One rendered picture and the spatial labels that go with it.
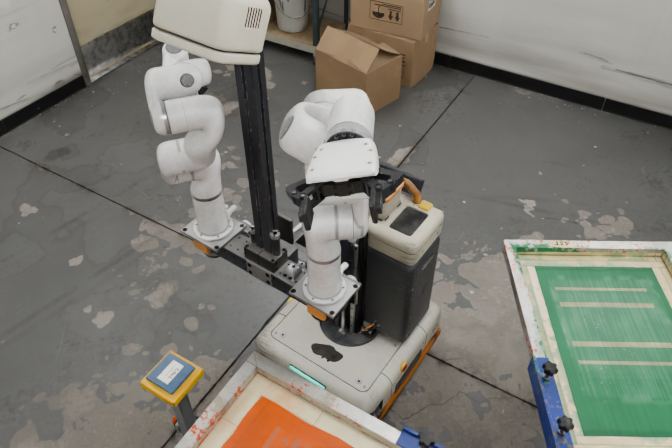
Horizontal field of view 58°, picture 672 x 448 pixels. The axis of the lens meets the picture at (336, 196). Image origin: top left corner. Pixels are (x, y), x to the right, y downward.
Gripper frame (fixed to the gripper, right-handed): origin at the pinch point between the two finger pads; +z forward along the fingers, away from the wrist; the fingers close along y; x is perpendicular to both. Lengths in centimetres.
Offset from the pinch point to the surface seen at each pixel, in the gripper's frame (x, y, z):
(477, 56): 159, 47, -394
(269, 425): 91, -40, -30
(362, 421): 93, -15, -31
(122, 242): 146, -173, -189
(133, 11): 81, -223, -411
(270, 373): 86, -41, -43
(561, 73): 169, 105, -365
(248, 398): 89, -47, -37
